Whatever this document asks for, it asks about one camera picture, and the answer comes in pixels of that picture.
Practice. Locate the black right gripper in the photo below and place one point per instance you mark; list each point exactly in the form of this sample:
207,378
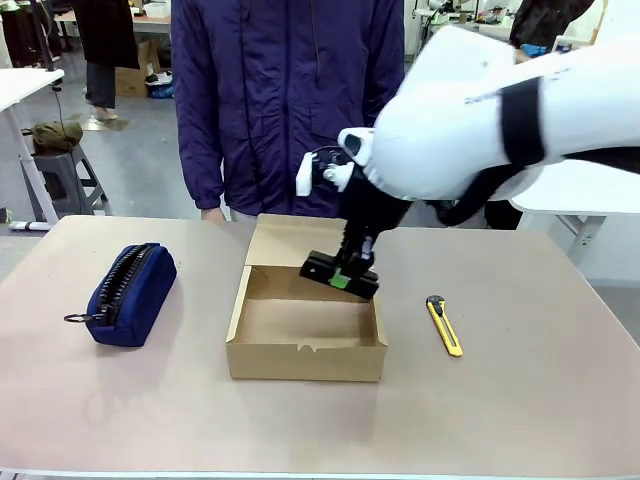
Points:
367,205

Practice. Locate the black rectangular bar item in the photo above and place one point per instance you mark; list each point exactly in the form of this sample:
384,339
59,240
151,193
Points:
316,267

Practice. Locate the brown cardboard box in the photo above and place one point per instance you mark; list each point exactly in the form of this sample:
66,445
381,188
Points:
300,360

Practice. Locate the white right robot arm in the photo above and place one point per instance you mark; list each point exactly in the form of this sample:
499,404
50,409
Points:
450,125

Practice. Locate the cardboard box on floor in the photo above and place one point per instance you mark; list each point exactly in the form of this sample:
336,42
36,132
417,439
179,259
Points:
131,75

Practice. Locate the person's right hand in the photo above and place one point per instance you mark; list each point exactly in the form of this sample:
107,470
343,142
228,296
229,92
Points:
212,215

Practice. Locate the yellow utility knife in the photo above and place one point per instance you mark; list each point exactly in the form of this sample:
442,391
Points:
443,325

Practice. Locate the person in purple jacket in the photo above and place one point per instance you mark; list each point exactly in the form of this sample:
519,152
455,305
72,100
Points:
280,100

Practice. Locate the blue zipper pencil case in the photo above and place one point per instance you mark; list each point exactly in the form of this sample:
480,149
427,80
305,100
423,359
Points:
145,295

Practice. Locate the large white table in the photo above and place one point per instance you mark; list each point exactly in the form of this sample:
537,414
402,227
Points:
575,197

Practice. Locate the blue plastic bag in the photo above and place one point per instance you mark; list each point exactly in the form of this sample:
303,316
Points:
162,90

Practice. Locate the blue cloth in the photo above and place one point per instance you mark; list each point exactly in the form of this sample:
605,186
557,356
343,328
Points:
532,49

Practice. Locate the dark blue bottle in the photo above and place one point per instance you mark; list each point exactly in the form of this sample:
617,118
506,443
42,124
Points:
564,46

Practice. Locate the bystander in dark clothes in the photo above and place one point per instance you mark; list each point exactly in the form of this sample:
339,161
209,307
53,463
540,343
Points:
545,20

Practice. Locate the grey step stool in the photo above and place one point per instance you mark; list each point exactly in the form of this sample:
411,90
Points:
60,170

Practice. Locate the wooden top work table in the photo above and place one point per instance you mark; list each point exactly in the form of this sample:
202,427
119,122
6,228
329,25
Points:
150,22

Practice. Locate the olive green bag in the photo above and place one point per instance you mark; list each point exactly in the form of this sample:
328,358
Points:
52,136

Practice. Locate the bystander in black coat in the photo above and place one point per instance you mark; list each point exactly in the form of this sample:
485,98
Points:
107,35

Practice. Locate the small white standing desk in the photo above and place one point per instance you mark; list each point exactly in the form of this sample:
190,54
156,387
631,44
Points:
20,85

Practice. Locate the black vertical pole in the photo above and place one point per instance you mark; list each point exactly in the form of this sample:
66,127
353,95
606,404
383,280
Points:
44,35

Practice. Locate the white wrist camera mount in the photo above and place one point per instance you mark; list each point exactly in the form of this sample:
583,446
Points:
305,177

